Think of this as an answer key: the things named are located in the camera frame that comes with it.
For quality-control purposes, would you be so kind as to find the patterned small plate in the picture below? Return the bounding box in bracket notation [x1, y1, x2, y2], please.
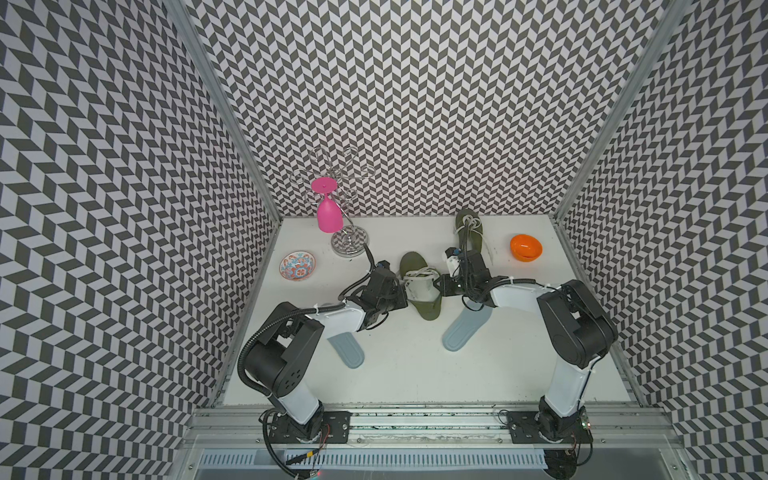
[278, 251, 316, 281]

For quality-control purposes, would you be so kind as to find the orange bowl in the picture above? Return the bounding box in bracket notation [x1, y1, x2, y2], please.
[509, 234, 543, 262]

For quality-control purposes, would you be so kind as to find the pink plastic wine glass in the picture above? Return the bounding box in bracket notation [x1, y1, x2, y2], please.
[311, 176, 344, 234]

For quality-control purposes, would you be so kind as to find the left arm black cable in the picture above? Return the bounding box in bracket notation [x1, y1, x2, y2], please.
[257, 410, 319, 480]

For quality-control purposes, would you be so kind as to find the aluminium mounting rail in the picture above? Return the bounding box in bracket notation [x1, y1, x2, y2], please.
[181, 403, 683, 449]

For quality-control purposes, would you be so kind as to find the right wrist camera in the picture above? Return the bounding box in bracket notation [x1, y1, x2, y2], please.
[443, 247, 463, 277]

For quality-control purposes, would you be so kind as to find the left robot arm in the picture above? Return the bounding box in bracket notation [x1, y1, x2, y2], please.
[236, 261, 408, 441]

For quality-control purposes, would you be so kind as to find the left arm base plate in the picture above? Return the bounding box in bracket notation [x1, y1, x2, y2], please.
[267, 410, 351, 444]

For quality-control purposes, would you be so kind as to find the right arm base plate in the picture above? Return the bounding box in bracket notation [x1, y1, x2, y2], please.
[506, 408, 593, 445]

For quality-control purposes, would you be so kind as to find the grey-blue insole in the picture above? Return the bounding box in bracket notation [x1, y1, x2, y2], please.
[442, 304, 492, 352]
[328, 332, 365, 369]

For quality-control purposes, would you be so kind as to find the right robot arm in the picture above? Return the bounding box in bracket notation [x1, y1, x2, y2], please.
[433, 247, 618, 444]

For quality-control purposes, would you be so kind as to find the olive green shoe with laces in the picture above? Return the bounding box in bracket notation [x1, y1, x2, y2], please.
[399, 251, 442, 321]

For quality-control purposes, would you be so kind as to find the wire glass rack stand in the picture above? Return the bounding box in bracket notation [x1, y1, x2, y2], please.
[294, 147, 375, 258]

